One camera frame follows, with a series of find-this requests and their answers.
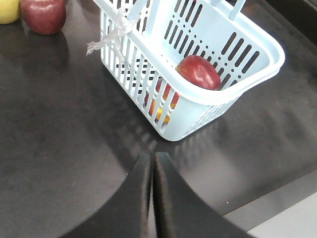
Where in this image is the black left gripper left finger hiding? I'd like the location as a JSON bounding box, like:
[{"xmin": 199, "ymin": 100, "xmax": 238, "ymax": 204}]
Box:
[{"xmin": 62, "ymin": 154, "xmax": 153, "ymax": 238}]

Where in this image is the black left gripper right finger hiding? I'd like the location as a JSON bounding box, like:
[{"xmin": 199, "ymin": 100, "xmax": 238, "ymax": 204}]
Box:
[{"xmin": 153, "ymin": 152, "xmax": 250, "ymax": 238}]

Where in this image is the light blue plastic basket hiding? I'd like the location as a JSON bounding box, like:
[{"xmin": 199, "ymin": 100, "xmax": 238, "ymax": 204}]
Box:
[{"xmin": 87, "ymin": 0, "xmax": 285, "ymax": 141}]

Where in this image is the black wooden display table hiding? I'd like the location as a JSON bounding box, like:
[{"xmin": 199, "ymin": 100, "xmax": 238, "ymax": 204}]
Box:
[{"xmin": 0, "ymin": 0, "xmax": 317, "ymax": 238}]

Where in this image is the clear plastic tag strip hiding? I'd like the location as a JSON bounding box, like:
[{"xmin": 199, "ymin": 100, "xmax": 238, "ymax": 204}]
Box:
[{"xmin": 86, "ymin": 4, "xmax": 138, "ymax": 63}]

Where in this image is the dark red apple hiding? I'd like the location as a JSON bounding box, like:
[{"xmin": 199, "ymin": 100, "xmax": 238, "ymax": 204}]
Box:
[{"xmin": 20, "ymin": 0, "xmax": 66, "ymax": 35}]

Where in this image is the yellow apple front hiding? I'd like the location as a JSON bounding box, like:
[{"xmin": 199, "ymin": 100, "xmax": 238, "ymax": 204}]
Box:
[{"xmin": 0, "ymin": 0, "xmax": 21, "ymax": 25}]

